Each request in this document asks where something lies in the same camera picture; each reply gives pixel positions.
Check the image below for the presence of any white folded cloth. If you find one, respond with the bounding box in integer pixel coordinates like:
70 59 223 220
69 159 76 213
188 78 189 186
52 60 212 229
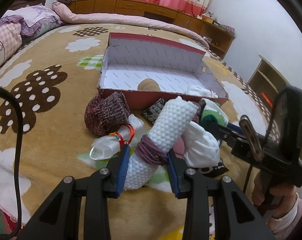
181 121 220 168

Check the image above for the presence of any purple ruffled pillow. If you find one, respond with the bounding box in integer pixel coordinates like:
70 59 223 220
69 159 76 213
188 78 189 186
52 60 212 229
0 4 64 36

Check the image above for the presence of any white waffle towel roll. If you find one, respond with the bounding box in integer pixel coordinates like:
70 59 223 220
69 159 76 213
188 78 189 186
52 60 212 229
124 96 199 190

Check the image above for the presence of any red cardboard box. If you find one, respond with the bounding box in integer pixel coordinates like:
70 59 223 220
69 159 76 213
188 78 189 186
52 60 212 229
97 33 228 110

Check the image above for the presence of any maroon knitted bundle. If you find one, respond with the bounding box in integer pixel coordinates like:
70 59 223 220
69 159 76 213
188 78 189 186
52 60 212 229
84 92 131 137

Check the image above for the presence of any pink rolled sock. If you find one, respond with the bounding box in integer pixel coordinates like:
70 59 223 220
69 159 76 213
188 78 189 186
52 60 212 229
172 138 185 159

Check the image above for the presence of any dark patterned fabric pouch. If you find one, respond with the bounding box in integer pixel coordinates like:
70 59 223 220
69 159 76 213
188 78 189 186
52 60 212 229
142 98 165 125

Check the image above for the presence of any white sock bundle red string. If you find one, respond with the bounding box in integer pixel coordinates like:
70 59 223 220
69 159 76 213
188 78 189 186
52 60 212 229
185 84 219 99

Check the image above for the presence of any black white patterned fabric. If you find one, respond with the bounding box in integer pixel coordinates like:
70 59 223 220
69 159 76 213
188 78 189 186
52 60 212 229
196 159 229 178

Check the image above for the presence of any black cable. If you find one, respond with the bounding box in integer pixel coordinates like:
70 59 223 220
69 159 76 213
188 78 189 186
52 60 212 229
0 86 24 240

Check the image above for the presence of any pink rolled quilt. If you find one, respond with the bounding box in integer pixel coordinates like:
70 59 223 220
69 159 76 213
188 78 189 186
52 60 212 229
52 1 209 49

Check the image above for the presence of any tan cartoon plush blanket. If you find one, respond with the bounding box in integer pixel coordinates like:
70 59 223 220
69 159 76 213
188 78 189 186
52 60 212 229
0 24 267 239

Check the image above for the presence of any green white fabric item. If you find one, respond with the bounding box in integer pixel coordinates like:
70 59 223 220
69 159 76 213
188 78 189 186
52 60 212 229
199 98 229 127

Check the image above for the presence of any long wooden cabinet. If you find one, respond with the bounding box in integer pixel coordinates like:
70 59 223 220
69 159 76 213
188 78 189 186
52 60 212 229
67 0 235 59

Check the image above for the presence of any light wooden shelf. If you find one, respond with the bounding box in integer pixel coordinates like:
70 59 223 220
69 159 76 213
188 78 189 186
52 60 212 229
248 55 302 159

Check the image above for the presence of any beige sock ball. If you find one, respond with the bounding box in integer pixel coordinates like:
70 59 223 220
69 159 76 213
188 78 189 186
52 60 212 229
137 79 161 92

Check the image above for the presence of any clear white rolled cloth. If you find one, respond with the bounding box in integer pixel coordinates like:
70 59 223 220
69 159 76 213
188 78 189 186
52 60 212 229
89 114 146 160

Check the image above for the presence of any pink checked cartoon pillow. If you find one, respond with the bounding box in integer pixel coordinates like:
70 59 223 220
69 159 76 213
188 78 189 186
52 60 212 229
0 22 22 67

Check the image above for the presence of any right hand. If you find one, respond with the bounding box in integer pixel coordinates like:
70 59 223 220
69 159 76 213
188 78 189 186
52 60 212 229
251 171 297 219

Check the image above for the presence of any dark wooden headboard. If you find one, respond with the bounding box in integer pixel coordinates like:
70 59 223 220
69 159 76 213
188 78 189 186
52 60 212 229
9 0 47 10

